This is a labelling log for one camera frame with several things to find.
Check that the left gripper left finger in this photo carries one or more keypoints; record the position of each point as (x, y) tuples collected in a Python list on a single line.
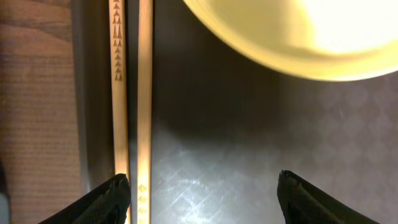
[(106, 204)]

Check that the dark brown serving tray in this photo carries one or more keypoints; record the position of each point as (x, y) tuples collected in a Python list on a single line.
[(223, 127)]

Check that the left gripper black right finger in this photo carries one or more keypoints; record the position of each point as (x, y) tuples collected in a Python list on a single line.
[(303, 203)]

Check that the yellow round plate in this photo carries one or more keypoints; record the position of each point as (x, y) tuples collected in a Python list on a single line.
[(328, 40)]

